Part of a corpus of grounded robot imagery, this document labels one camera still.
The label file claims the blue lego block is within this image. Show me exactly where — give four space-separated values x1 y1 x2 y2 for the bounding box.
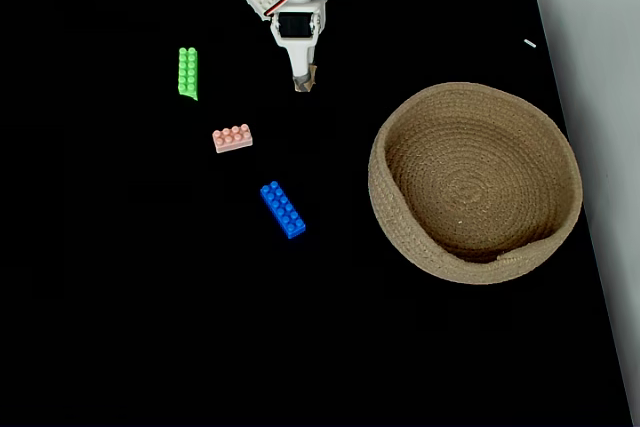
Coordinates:
259 180 307 240

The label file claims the pink lego block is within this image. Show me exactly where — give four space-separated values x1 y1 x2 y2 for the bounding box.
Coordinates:
211 123 254 154

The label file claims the woven rope basket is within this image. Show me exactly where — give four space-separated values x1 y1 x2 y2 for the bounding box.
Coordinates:
367 81 584 286

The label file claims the green lego block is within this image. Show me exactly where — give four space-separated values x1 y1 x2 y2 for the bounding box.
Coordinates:
177 46 199 102

